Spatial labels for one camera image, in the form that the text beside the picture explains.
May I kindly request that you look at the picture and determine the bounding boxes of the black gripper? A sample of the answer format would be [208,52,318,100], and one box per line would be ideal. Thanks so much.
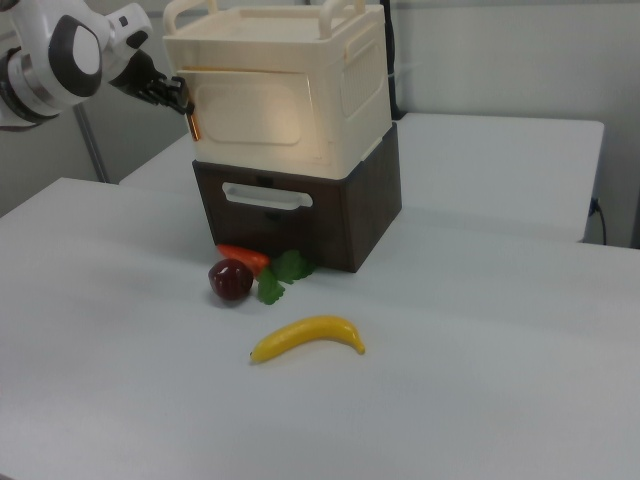
[110,48,196,116]

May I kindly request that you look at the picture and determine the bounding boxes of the cream cabinet door gold handle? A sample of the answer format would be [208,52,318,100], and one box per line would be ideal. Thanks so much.
[176,66,332,166]

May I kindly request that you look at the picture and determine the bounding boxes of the cream plastic cabinet box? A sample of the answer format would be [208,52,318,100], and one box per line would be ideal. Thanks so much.
[163,0,392,182]

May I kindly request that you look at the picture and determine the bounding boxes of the orange toy carrot green leaves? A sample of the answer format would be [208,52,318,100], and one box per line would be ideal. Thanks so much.
[217,243,317,306]

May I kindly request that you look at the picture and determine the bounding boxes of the dark red toy apple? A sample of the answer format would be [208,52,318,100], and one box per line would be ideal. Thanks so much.
[207,258,255,302]

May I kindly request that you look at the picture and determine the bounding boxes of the black vertical pole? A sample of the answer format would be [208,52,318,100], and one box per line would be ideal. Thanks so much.
[384,0,402,121]

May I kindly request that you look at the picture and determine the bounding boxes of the dark brown drawer box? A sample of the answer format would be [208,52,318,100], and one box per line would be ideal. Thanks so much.
[192,121,404,274]

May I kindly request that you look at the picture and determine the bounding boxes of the yellow toy banana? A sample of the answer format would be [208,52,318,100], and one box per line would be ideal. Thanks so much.
[249,314,367,366]

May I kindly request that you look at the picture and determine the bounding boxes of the grey metal frame post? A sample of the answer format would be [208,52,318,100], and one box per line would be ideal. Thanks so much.
[73,102,111,184]

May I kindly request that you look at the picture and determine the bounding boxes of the black cable at table edge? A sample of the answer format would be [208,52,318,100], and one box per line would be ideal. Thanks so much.
[590,197,608,246]

